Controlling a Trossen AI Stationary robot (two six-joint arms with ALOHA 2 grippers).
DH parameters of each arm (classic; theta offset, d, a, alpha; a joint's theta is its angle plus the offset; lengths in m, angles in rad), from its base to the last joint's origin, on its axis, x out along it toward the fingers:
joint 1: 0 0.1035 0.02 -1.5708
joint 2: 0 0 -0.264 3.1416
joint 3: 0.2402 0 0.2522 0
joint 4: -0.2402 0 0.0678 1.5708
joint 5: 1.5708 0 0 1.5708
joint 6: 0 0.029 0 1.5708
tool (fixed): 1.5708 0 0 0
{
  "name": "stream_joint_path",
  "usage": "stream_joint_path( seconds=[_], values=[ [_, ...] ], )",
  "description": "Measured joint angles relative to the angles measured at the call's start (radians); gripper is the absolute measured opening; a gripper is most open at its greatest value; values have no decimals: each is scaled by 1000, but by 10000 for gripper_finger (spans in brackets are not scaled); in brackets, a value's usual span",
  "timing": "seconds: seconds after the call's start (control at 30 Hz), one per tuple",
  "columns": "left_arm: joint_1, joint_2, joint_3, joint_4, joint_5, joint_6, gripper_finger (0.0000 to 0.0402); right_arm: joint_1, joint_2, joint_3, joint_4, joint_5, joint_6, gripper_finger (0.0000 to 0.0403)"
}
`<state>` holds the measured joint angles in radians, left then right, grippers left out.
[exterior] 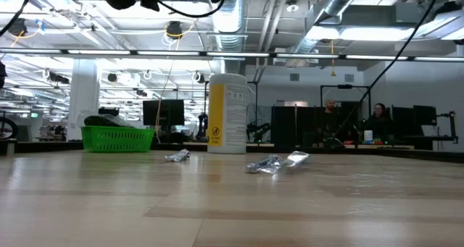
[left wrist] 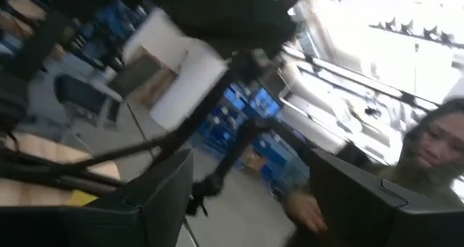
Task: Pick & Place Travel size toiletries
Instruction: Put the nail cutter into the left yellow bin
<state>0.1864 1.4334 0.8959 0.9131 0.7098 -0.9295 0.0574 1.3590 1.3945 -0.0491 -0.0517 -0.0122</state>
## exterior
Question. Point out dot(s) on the black ceiling camera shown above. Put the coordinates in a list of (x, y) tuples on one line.
[(174, 29), (17, 26)]

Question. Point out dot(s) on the green plastic basket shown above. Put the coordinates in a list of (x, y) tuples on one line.
[(116, 140)]

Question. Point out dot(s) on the background black rig frame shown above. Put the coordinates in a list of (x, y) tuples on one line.
[(344, 86)]

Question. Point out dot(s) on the background black robot arm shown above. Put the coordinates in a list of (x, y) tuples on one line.
[(203, 124), (259, 129)]

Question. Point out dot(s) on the silver clipper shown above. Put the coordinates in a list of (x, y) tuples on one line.
[(298, 157), (178, 155), (266, 164)]

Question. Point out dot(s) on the small white canister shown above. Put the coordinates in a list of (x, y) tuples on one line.
[(368, 136)]

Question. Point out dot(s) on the black wheel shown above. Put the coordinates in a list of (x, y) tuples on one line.
[(16, 128)]

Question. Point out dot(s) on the black cabinet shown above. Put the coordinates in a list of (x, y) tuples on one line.
[(290, 127)]

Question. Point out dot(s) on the small black monitor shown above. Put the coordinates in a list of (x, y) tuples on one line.
[(108, 111)]

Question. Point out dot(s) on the white yellow wipes canister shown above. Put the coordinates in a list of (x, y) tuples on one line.
[(232, 116)]

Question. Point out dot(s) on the small grey post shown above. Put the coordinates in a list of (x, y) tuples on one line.
[(11, 147)]

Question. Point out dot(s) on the silver spiral duct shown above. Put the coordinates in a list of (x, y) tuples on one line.
[(230, 22), (340, 0)]

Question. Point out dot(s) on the white column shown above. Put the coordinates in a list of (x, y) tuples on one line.
[(83, 95)]

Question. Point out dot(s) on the person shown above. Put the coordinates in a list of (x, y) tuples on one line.
[(330, 122), (380, 125)]

